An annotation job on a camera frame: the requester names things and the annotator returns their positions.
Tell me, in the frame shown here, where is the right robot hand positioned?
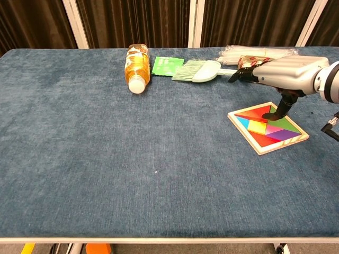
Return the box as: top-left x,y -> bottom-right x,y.
228,55 -> 331,122

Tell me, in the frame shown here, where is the blue tangram triangle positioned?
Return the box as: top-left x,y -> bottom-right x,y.
236,116 -> 251,129

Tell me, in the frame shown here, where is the brown red snack pack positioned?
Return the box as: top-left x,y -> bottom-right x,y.
237,55 -> 273,70

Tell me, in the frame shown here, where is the dark brown curtain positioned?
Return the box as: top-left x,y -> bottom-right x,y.
307,0 -> 339,47
200,0 -> 316,48
76,0 -> 191,49
0,0 -> 77,56

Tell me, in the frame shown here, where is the wooden tangram puzzle board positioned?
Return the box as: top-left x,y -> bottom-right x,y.
227,101 -> 310,156

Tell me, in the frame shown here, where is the amber tea plastic bottle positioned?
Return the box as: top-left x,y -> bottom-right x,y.
124,44 -> 151,94

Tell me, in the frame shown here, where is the green foil packet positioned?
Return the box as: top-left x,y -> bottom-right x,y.
151,56 -> 185,77

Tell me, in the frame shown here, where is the blue table cloth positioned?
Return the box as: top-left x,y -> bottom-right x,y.
0,47 -> 339,239

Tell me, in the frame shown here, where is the yellow tangram square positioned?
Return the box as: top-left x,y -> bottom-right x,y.
247,120 -> 268,135

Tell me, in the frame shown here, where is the mint green hand brush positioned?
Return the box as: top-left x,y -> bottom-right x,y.
171,60 -> 238,84

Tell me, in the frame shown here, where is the purple tangram parallelogram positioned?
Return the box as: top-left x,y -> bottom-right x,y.
265,129 -> 302,142

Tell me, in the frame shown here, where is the red triangle puzzle piece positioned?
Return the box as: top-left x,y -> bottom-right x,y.
235,105 -> 272,124

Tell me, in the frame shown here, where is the green tangram triangle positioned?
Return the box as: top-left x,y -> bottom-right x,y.
266,105 -> 302,134

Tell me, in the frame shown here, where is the orange box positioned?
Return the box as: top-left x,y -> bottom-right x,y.
86,243 -> 112,254

